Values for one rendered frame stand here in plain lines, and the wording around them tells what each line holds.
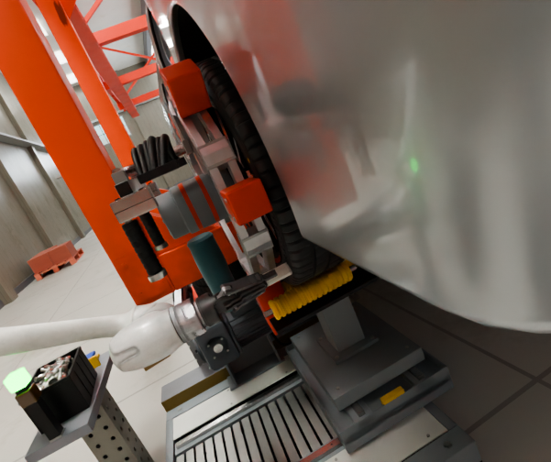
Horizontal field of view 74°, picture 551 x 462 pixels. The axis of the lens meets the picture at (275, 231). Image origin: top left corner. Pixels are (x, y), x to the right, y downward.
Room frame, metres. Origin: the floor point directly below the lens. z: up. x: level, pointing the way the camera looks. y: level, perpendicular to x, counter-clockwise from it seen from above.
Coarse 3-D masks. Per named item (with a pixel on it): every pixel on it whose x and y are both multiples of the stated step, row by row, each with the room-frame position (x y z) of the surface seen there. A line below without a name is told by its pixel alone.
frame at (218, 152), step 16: (176, 112) 0.92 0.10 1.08; (176, 128) 1.20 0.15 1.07; (192, 128) 0.84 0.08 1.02; (208, 128) 0.85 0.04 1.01; (208, 144) 0.80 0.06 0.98; (224, 144) 0.79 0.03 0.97; (192, 160) 1.26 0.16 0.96; (208, 160) 0.78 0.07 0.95; (224, 160) 0.79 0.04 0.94; (240, 176) 0.79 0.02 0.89; (224, 224) 1.25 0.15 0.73; (256, 224) 0.79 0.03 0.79; (240, 240) 0.78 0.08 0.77; (256, 240) 0.78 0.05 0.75; (240, 256) 1.15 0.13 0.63; (256, 256) 0.81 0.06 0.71; (272, 256) 0.84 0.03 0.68
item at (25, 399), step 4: (32, 384) 0.89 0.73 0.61; (32, 388) 0.88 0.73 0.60; (36, 388) 0.89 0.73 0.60; (24, 392) 0.86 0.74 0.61; (28, 392) 0.86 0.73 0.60; (32, 392) 0.87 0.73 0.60; (36, 392) 0.88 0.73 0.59; (40, 392) 0.90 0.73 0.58; (16, 396) 0.86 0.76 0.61; (20, 396) 0.86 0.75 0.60; (24, 396) 0.86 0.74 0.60; (28, 396) 0.86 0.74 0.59; (32, 396) 0.86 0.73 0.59; (36, 396) 0.87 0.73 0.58; (16, 400) 0.86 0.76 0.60; (20, 400) 0.86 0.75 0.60; (24, 400) 0.86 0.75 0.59; (28, 400) 0.86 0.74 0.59; (32, 400) 0.86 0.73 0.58; (36, 400) 0.87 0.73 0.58; (20, 404) 0.86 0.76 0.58; (24, 404) 0.86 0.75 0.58; (28, 404) 0.86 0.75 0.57
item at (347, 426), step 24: (432, 360) 0.93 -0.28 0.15; (312, 384) 1.05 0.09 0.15; (384, 384) 0.92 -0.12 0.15; (408, 384) 0.89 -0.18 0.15; (432, 384) 0.86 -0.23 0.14; (360, 408) 0.84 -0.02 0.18; (384, 408) 0.83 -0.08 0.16; (408, 408) 0.84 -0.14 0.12; (336, 432) 0.84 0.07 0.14; (360, 432) 0.81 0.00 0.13
